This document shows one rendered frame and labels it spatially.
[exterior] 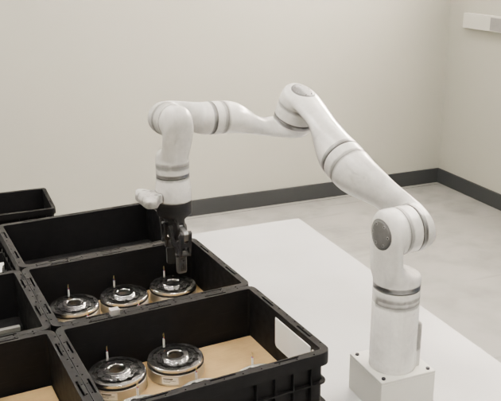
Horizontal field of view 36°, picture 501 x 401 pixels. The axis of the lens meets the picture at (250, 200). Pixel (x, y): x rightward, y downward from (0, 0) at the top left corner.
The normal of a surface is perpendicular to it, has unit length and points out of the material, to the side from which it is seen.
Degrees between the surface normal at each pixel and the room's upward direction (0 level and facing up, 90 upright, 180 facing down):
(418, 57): 90
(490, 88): 90
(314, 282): 0
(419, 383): 90
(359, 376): 90
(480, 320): 0
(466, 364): 0
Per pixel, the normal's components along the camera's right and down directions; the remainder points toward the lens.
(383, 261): -0.82, 0.22
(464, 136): -0.92, 0.13
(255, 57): 0.38, 0.29
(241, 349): 0.00, -0.95
